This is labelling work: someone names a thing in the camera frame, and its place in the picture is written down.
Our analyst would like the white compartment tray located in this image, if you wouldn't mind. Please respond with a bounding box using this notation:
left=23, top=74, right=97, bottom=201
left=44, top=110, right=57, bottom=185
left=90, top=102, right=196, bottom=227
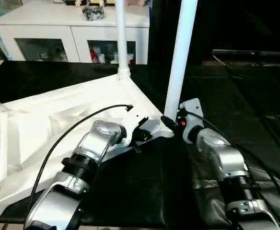
left=0, top=73, right=175, bottom=222

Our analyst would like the black work mat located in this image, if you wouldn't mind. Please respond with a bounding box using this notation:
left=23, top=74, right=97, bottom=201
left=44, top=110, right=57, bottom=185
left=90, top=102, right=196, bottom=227
left=0, top=60, right=280, bottom=228

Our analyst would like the small red bottle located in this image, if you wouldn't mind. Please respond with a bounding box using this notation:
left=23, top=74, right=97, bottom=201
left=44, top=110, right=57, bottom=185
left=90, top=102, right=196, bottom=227
left=91, top=46, right=99, bottom=63

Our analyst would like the long black bar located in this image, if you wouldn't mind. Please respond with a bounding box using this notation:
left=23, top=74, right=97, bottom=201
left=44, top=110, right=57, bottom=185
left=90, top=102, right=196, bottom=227
left=212, top=49, right=280, bottom=58

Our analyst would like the pink soft object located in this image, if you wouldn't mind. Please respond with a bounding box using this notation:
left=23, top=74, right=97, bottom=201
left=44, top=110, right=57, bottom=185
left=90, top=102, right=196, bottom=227
left=126, top=0, right=152, bottom=7

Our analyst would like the silver crumpled object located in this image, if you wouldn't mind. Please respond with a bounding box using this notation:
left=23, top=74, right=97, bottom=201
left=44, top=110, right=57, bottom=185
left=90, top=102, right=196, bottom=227
left=82, top=5, right=105, bottom=22

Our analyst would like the white glass-door cabinet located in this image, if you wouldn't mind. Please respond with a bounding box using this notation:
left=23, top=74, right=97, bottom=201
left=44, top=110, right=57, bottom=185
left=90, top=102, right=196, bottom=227
left=0, top=0, right=150, bottom=65

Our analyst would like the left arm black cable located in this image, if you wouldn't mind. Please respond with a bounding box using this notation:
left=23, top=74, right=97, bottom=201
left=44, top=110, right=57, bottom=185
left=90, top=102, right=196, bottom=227
left=29, top=104, right=134, bottom=211

